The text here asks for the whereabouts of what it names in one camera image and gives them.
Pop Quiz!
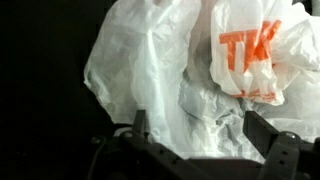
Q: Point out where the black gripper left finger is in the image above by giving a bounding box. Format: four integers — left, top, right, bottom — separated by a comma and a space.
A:
109, 109, 214, 180

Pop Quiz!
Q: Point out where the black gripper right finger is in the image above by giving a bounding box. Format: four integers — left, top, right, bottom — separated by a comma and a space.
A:
242, 110, 303, 180

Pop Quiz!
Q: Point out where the white plastic bag orange print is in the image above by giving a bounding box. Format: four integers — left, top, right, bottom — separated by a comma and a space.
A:
83, 0, 320, 164

